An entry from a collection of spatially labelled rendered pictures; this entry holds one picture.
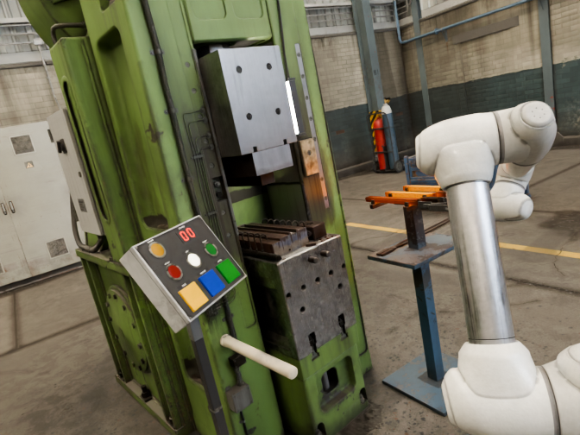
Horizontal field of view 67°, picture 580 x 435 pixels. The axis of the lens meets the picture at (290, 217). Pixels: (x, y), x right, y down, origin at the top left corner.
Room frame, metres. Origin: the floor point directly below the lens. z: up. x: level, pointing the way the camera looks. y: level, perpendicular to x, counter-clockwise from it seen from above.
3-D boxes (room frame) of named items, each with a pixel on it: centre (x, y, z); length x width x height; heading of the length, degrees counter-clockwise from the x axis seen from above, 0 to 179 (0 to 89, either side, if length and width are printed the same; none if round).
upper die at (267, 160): (1.98, 0.15, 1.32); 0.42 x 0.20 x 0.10; 38
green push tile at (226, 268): (1.44, 0.25, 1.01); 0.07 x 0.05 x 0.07; 153
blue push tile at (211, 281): (1.35, 0.29, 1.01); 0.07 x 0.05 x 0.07; 153
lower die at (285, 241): (1.98, 0.15, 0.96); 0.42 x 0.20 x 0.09; 38
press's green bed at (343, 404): (2.02, 0.11, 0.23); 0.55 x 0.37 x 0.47; 38
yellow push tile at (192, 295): (1.26, 0.34, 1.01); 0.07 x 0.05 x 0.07; 153
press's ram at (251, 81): (2.01, 0.11, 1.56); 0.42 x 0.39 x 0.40; 38
